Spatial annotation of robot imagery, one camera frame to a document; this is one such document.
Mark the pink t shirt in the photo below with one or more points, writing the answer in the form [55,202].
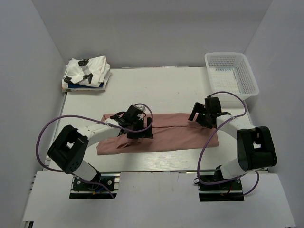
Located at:
[171,132]

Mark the blue folded t shirt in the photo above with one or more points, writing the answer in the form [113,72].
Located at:
[76,87]

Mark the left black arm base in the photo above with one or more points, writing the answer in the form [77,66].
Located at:
[106,189]

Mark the white printed folded t shirt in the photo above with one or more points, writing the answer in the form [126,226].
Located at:
[87,72]

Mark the white plastic basket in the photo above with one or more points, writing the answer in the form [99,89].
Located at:
[231,72]

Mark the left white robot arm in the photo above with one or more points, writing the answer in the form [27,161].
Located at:
[69,148]

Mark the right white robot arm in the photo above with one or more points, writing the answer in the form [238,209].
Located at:
[255,147]

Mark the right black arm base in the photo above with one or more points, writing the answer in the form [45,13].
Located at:
[225,192]

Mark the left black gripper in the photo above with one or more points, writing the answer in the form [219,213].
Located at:
[148,134]

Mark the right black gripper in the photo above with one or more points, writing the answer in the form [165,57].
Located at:
[199,108]

